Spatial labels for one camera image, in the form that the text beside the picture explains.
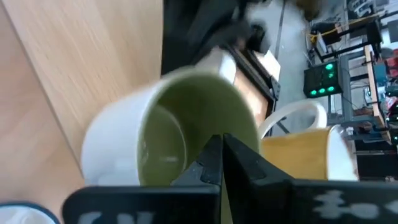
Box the thin yellow cable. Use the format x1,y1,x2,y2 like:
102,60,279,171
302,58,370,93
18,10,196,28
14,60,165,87
309,17,368,43

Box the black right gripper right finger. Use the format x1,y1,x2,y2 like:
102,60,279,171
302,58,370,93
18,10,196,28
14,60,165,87
223,133,398,224

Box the yellow mug white interior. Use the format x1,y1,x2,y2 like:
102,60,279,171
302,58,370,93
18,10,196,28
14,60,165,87
257,99,360,182

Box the wooden rack board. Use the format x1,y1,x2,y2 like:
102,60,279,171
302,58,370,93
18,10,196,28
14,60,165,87
364,45,392,144

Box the black aluminium table frame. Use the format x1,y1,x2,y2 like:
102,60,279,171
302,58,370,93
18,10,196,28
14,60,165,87
228,43,280,128

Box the black device green lights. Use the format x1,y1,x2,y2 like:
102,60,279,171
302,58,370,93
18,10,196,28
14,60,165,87
303,60,343,99

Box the white mug green interior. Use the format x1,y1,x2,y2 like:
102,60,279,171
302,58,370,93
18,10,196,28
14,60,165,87
80,67,261,187

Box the white mug navy floral print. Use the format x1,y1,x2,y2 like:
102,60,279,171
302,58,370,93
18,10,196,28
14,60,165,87
0,201,60,224

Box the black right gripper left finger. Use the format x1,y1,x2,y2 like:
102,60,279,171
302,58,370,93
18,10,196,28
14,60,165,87
61,133,223,224

